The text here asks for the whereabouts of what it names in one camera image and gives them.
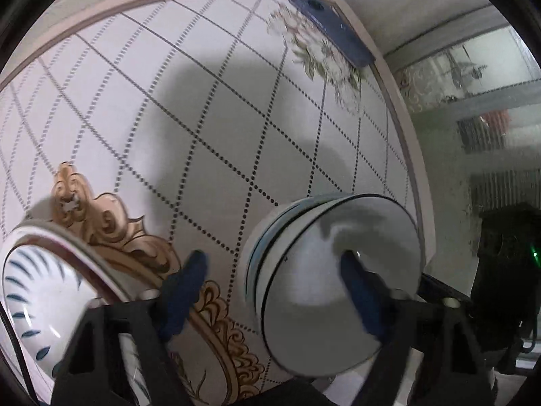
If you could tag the white bowl with floral outside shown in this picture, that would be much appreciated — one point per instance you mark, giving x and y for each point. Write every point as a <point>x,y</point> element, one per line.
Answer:
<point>260,240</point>

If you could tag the floral diamond pattern table mat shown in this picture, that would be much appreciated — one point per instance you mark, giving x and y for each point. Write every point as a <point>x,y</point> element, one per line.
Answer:
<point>168,125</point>

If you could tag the blue smartphone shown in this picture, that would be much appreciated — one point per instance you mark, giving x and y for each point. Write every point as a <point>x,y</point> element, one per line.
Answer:
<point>337,31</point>

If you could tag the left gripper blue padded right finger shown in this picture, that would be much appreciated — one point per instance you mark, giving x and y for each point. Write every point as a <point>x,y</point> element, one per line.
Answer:
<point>369,295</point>

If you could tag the white bowl with dark rim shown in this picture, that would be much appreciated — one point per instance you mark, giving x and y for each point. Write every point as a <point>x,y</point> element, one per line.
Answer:
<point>306,320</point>

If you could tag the frosted glass sliding door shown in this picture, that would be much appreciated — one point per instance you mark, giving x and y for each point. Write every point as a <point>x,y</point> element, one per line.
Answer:
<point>475,75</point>

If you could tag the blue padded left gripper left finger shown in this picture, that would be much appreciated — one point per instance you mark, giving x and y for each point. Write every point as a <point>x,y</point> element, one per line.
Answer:
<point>180,291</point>

